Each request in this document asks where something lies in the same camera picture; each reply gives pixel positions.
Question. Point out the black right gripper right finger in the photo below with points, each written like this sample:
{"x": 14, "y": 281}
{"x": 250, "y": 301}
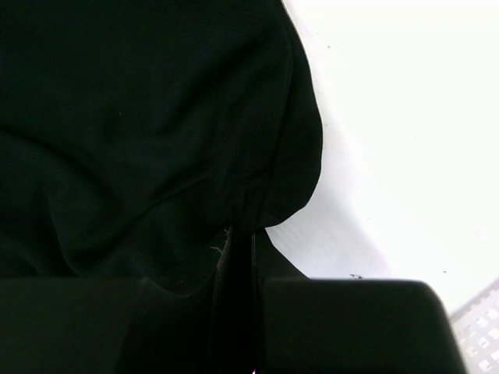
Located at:
{"x": 350, "y": 325}

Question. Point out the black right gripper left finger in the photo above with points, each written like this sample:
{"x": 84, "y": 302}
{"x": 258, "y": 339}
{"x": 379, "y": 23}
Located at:
{"x": 112, "y": 324}

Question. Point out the black shorts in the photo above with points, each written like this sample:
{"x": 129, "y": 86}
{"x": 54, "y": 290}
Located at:
{"x": 133, "y": 133}

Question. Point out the white plastic mesh basket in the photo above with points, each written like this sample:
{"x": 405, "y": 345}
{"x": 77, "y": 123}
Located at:
{"x": 475, "y": 326}

